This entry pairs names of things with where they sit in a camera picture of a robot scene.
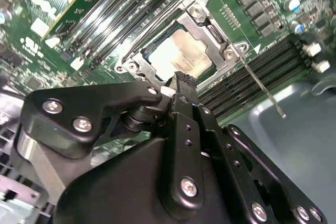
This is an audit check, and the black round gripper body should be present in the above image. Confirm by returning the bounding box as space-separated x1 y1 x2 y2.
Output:
54 134 250 224

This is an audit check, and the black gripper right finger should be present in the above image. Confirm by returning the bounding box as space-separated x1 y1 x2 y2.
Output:
181 72 329 224

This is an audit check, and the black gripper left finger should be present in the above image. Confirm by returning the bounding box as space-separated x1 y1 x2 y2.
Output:
13 72 206 216

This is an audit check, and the thin metal locking lever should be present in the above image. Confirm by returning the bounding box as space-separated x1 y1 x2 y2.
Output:
122 3 185 61
239 52 287 119

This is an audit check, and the silver square CPU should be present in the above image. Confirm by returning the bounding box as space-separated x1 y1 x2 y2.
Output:
143 27 214 81

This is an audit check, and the metal socket cover frame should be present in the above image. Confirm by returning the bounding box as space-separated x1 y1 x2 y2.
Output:
122 8 238 83

